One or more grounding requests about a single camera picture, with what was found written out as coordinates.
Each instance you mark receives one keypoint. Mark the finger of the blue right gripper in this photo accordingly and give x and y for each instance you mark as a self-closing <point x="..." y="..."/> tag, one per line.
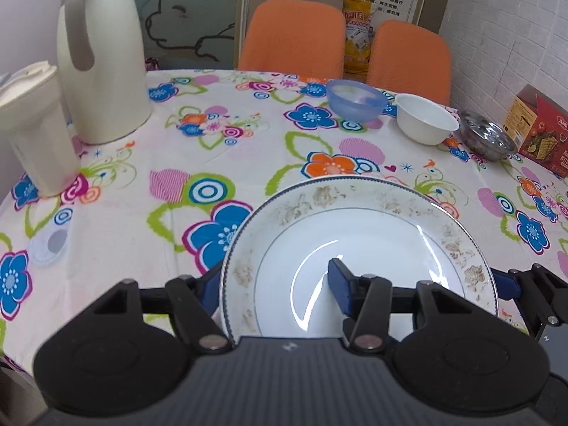
<point x="344" y="287"/>

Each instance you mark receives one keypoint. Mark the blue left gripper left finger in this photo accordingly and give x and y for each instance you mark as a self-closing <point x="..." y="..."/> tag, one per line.
<point x="207" y="289"/>

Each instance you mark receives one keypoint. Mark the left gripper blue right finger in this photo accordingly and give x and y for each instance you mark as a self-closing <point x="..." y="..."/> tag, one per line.
<point x="506" y="285"/>

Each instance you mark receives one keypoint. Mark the white floral rimmed plate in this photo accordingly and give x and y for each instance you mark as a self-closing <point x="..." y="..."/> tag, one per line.
<point x="275" y="277"/>

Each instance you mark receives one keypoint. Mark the stainless steel bowl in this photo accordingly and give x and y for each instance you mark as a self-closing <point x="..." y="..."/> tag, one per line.
<point x="485" y="137"/>

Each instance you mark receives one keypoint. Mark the white ceramic bowl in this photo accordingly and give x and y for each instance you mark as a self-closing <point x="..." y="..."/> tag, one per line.
<point x="424" y="121"/>

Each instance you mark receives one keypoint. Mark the blue translucent plastic bowl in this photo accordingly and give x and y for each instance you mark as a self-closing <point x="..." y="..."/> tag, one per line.
<point x="355" y="101"/>

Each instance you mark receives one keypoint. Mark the floral tablecloth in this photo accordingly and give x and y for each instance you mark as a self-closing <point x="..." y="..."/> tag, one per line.
<point x="167" y="199"/>

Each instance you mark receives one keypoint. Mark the red cracker box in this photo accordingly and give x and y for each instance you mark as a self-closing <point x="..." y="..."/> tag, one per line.
<point x="539" y="128"/>

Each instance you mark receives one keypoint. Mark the cream thermos jug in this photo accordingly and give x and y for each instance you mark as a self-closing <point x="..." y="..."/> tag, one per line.
<point x="102" y="69"/>

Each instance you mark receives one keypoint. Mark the right orange chair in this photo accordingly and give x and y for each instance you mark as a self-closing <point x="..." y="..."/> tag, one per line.
<point x="407" y="58"/>

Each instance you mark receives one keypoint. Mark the orange chair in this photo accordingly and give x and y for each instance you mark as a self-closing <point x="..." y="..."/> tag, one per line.
<point x="407" y="58"/>
<point x="295" y="37"/>

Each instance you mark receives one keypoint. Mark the left orange chair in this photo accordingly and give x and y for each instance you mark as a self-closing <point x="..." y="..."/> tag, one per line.
<point x="295" y="37"/>

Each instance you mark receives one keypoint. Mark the white lidded tumbler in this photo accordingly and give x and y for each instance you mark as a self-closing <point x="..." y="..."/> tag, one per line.
<point x="33" y="120"/>

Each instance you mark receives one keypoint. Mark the yellow snack bag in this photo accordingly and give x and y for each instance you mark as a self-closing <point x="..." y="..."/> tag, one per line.
<point x="359" y="36"/>

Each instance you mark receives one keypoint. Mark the glass panel with rabbit drawing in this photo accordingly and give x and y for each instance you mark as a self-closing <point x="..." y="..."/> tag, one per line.
<point x="181" y="34"/>

